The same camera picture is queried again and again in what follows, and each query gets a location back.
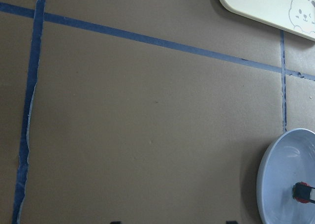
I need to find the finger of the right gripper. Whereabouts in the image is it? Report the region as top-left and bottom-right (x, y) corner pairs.
(292, 182), (315, 201)

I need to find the red strawberry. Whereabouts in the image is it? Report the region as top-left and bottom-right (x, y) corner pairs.
(292, 182), (310, 203)

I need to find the blue round plate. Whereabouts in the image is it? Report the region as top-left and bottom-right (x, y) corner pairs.
(256, 128), (315, 224)

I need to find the cream bear tray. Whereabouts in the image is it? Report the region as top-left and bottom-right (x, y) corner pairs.
(220, 0), (315, 41)

